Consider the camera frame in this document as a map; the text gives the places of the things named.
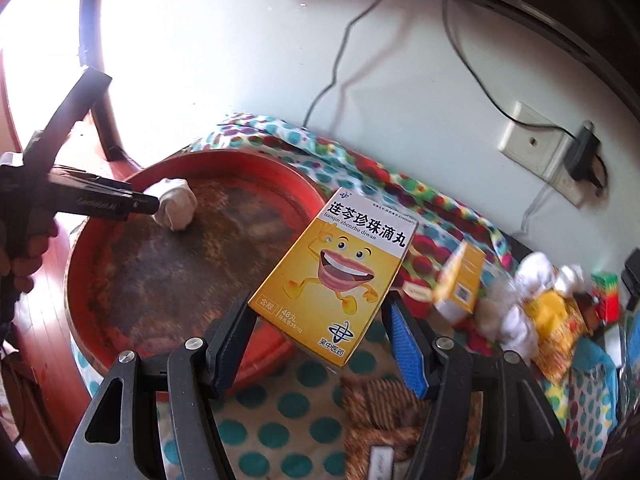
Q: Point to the round red rusty tray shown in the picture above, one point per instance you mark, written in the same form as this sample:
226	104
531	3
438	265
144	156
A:
135	285

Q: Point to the brown snack packet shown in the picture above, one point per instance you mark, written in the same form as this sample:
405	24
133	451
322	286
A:
384	423

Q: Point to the blue cloth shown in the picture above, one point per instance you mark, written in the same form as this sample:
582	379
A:
588	357

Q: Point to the black power adapter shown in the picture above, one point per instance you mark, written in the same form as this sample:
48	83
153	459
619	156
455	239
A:
579	156

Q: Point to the black clamp mount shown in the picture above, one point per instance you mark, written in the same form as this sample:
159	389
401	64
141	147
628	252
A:
631	279

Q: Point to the clear plastic bag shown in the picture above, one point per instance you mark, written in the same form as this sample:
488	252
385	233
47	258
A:
569	280

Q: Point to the white sock bundle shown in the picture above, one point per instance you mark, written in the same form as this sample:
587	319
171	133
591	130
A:
500	317

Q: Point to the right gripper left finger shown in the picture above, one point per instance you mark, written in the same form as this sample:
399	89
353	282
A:
227	340

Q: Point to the green red gradient box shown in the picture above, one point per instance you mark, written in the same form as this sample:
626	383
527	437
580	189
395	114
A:
605	292

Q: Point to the person's left hand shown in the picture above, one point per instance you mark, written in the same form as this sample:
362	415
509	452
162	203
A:
24	267

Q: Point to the small dark red box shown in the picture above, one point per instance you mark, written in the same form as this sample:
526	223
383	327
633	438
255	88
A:
418	299

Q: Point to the white wall socket plate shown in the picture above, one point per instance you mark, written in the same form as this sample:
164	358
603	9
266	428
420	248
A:
541	153

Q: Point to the yellow noodle snack packet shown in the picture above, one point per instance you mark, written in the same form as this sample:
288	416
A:
559	325

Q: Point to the yellow smiley medicine box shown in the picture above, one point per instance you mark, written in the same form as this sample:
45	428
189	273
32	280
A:
326	290

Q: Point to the tall yellow medicine box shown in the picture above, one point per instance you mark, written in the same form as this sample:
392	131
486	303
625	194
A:
458	285

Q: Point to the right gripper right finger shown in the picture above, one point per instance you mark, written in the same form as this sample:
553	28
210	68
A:
409	346

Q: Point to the polka dot tablecloth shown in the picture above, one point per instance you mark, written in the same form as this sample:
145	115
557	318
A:
284	417

